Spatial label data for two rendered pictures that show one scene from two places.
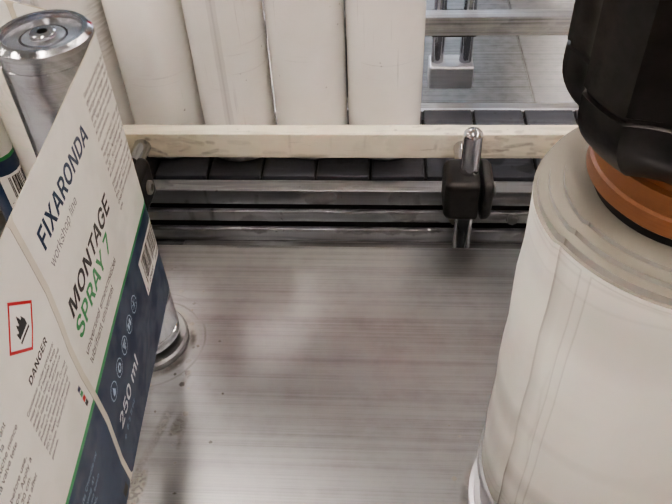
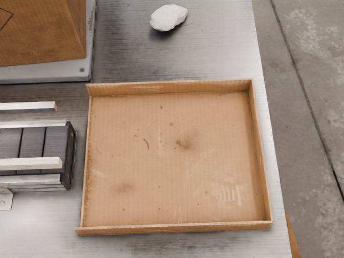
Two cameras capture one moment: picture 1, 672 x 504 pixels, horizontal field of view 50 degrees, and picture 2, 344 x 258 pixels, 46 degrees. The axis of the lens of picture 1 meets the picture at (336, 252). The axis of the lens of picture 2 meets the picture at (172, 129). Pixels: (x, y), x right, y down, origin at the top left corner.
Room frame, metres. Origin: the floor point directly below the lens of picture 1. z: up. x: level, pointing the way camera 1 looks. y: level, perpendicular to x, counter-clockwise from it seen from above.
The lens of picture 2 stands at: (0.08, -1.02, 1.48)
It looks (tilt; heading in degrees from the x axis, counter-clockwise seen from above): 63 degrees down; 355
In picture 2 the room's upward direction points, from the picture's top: 3 degrees counter-clockwise
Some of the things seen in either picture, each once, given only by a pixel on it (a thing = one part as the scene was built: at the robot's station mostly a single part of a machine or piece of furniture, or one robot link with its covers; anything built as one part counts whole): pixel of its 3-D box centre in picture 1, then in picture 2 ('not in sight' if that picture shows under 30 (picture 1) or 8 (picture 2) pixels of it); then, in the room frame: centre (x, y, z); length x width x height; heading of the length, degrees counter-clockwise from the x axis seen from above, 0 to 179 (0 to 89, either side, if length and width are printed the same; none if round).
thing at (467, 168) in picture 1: (466, 207); not in sight; (0.35, -0.08, 0.89); 0.03 x 0.03 x 0.12; 85
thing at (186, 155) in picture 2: not in sight; (171, 151); (0.35, -1.04, 0.85); 0.30 x 0.26 x 0.04; 85
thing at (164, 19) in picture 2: not in sight; (169, 17); (0.64, -1.07, 0.85); 0.08 x 0.07 x 0.04; 92
